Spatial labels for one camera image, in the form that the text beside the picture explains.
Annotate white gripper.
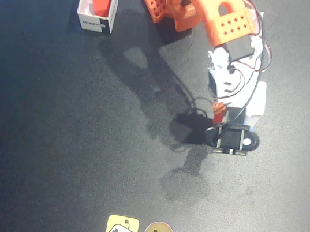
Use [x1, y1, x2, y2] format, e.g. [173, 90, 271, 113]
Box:
[209, 73, 270, 133]

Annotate red cube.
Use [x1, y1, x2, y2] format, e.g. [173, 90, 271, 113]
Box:
[87, 0, 113, 18]

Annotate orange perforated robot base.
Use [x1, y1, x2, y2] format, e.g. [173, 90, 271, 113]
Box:
[138, 0, 169, 25]

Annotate white cardboard box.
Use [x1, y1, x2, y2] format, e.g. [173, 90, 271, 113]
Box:
[74, 0, 119, 36]

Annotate yellow robot sticker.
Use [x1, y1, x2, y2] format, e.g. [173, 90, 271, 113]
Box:
[105, 213, 141, 232]

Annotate black cable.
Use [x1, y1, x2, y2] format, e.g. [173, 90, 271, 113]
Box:
[222, 6, 273, 135]

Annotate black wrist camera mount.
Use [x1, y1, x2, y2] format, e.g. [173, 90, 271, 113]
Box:
[202, 118, 263, 159]

